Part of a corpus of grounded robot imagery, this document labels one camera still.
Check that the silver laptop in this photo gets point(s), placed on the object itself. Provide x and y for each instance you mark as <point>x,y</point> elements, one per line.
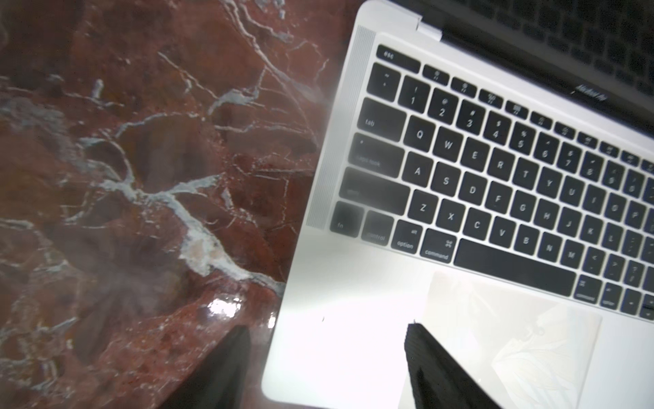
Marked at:
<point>487,173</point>

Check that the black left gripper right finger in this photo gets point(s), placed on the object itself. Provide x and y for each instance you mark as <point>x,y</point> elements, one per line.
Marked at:
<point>436,379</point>

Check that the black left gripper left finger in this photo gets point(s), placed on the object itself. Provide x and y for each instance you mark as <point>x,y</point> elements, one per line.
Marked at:
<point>219,380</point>

